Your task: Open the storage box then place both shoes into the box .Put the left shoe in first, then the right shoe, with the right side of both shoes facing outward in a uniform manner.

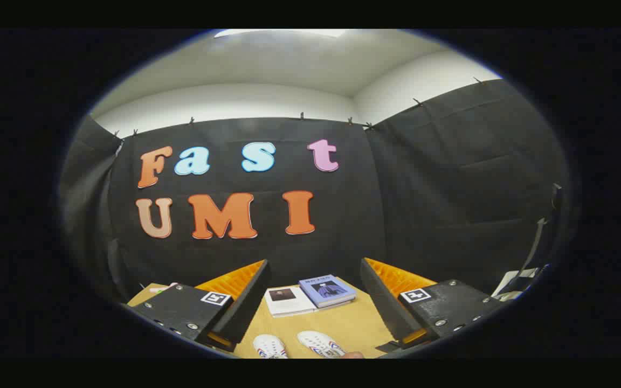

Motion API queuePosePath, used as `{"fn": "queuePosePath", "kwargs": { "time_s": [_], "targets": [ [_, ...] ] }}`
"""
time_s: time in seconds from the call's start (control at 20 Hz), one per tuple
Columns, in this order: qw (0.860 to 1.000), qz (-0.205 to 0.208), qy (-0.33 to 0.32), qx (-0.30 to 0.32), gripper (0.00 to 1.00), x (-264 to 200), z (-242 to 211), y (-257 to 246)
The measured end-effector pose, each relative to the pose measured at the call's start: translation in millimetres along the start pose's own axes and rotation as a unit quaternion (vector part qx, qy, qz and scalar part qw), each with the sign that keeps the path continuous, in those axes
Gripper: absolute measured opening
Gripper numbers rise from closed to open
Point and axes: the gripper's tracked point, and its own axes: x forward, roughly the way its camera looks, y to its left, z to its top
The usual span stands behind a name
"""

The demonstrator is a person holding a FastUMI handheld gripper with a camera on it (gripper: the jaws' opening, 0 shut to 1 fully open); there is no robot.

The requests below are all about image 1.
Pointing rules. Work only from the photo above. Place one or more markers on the blue book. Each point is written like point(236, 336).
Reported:
point(328, 290)

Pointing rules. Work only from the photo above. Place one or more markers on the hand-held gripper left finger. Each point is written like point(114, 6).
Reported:
point(251, 302)

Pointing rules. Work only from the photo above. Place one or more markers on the white canvas shoe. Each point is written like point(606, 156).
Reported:
point(318, 343)
point(268, 346)

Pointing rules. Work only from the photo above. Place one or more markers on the white panel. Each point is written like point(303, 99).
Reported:
point(512, 283)

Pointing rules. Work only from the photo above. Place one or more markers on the white book with dark photo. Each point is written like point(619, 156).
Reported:
point(289, 303)

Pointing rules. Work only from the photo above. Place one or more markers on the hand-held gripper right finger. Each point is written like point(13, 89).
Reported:
point(380, 302)

